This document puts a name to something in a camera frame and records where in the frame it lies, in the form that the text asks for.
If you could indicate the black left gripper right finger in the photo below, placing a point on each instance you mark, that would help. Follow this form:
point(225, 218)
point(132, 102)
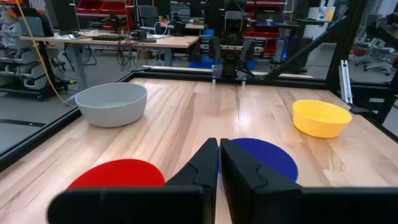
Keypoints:
point(264, 199)

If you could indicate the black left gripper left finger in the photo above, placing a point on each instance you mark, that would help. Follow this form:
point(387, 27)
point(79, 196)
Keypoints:
point(186, 199)

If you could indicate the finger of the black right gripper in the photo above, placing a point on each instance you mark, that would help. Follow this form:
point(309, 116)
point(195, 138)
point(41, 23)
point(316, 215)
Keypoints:
point(226, 70)
point(234, 70)

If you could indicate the blue bowl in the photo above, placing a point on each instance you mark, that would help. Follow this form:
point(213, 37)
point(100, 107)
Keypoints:
point(270, 157)

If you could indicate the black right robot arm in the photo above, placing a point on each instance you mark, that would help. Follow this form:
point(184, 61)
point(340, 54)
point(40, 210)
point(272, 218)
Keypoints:
point(236, 23)

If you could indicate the red storage bin rack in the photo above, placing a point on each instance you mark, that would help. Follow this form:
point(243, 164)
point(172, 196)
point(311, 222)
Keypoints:
point(102, 7)
point(267, 34)

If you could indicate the wooden office desk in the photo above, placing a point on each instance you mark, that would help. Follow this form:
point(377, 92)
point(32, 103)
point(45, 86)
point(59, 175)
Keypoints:
point(161, 42)

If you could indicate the red plate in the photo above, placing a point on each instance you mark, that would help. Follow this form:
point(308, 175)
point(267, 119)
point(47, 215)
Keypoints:
point(119, 174)

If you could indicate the black office chair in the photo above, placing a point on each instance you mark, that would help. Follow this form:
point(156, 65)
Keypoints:
point(148, 17)

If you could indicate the white cabinet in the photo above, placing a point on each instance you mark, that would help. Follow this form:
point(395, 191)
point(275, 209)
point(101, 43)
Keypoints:
point(317, 25)

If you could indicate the yellow bowl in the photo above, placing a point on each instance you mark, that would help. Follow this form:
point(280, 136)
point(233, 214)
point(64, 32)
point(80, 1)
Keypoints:
point(320, 123)

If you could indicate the grey bowl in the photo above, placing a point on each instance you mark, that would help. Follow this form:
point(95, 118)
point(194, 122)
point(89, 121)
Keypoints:
point(112, 109)

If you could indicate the black desktop device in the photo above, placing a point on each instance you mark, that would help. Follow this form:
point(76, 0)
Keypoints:
point(115, 21)

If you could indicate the black keyboard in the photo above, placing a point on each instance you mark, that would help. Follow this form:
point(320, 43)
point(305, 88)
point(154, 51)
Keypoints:
point(108, 37)

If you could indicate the white office chair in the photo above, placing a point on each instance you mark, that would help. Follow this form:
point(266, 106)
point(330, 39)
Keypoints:
point(374, 54)

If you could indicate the rack with grey parts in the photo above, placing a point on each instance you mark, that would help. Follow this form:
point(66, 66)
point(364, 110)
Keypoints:
point(21, 62)

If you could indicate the white aluminium extrusion post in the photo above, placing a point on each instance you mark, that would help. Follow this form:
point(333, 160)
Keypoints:
point(345, 81)

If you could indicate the black bracket foot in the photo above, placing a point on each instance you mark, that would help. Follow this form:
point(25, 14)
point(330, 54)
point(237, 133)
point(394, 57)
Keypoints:
point(362, 111)

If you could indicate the black aluminium table frame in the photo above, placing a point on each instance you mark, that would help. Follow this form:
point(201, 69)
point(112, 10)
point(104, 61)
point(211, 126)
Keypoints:
point(31, 141)

